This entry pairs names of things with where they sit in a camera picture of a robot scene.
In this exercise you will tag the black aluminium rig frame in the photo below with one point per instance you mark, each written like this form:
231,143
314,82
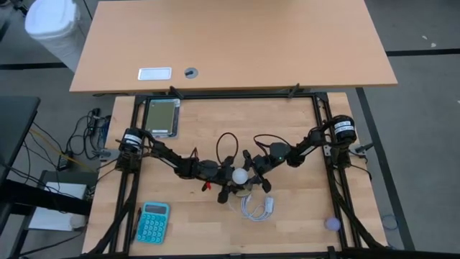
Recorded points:
251,96

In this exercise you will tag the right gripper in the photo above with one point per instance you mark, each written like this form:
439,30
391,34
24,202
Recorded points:
262,164

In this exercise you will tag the black pen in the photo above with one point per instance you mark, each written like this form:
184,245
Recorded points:
136,224

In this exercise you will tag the red tape strip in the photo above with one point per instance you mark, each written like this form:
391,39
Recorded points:
206,186

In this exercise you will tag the purple round disc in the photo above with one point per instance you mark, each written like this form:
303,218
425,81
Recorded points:
332,223

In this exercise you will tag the white box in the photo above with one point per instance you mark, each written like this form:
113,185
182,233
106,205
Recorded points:
57,208

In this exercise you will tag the white trash bin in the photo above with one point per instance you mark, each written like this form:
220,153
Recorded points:
54,28

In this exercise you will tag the black desk clamp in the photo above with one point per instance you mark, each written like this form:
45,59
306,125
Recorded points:
293,90
176,91

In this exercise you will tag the black power brick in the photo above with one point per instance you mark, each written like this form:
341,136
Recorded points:
64,162

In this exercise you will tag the teal calculator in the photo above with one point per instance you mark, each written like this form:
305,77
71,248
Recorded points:
152,223

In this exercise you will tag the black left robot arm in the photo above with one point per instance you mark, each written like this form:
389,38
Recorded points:
169,154

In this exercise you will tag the black side desk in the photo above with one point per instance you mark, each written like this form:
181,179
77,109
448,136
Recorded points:
16,126

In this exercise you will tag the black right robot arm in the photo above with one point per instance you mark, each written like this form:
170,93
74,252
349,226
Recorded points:
309,145

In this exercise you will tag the light wooden desk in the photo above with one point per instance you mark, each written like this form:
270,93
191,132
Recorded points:
233,43

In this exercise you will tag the white rectangular desk plate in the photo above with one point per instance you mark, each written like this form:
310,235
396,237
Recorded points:
154,73

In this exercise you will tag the white lightbulb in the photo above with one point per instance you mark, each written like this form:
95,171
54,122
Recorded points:
240,175

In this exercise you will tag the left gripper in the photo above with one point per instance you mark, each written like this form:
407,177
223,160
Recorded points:
213,171

